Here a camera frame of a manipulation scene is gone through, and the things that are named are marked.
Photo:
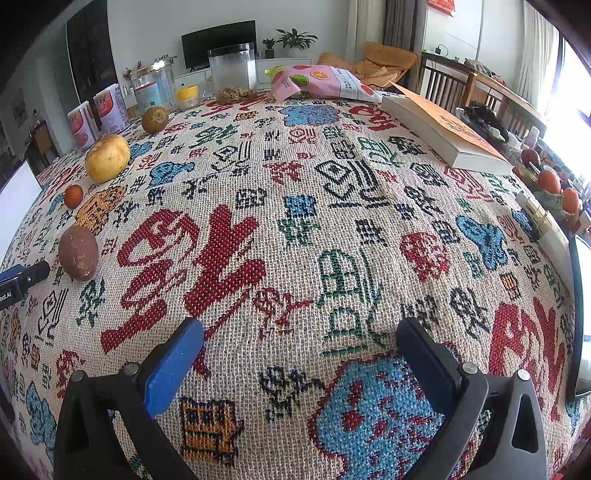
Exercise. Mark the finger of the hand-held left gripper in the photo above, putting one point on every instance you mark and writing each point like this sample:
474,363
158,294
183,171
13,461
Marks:
10,275

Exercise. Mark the green-brown round fruit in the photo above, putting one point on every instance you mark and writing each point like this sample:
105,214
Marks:
154,119

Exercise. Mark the white box with cork bottom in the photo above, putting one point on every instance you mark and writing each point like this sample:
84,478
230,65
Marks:
16,203

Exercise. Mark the grey curtain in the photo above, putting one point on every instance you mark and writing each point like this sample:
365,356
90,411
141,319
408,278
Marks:
393,23

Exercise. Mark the red wall decoration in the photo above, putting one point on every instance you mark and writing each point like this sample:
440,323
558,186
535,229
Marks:
441,4

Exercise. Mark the brown sweet potato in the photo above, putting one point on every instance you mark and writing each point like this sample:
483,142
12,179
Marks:
78,253

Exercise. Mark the orange-red fruit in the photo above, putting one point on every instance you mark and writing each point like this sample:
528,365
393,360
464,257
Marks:
549,181
571,201

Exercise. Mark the patterned woven tablecloth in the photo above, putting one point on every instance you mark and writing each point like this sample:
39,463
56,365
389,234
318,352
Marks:
295,240

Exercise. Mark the dark red fruit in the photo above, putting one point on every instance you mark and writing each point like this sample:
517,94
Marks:
531,157

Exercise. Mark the pink snack bag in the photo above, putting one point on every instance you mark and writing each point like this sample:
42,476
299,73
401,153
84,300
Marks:
323,81

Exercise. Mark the black device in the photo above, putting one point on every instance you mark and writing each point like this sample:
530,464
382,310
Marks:
482,117

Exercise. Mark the large yellow fruit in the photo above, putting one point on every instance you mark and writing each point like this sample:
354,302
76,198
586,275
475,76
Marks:
107,158

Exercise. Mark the glass jar with gold lid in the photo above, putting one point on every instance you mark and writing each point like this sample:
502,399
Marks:
152,90

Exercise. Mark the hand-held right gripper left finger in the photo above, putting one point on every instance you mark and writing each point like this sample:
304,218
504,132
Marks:
171,369

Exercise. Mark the dark glass cabinet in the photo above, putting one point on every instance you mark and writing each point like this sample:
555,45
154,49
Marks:
92,50

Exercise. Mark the small orange tangerine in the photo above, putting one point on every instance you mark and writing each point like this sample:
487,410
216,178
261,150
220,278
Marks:
73,195

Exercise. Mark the white television cabinet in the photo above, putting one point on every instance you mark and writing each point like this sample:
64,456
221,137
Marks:
295,61

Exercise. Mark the orange cover book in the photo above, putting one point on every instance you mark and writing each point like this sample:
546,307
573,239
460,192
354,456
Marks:
450,134

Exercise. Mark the clear plastic nut container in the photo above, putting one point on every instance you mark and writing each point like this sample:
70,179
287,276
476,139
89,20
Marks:
232,74

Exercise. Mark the black flat television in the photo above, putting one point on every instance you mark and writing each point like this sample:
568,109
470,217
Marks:
218,44

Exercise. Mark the wooden chair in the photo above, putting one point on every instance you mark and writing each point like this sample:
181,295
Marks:
443,85

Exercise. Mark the small yellow-lidded jar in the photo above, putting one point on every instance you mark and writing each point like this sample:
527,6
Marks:
188,96

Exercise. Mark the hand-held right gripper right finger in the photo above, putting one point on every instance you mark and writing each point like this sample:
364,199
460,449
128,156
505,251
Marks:
429,364

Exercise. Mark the orange blanket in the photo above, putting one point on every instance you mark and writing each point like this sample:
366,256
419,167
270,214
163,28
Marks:
383,62

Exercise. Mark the large potted green plant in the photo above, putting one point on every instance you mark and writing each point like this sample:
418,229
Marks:
295,39

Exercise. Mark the small potted green plant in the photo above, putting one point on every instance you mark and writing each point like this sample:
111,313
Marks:
268,47

